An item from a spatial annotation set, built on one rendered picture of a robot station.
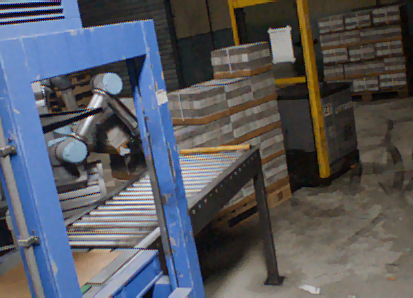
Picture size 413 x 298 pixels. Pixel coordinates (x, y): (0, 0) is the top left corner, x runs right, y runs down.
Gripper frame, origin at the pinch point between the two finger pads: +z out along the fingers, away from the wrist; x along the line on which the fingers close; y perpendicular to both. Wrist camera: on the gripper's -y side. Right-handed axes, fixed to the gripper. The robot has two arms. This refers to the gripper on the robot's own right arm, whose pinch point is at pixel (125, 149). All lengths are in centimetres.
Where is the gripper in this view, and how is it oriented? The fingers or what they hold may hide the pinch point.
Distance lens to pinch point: 357.0
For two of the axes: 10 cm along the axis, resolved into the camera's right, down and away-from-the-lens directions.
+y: -4.0, -8.0, -4.5
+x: -5.7, 6.0, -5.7
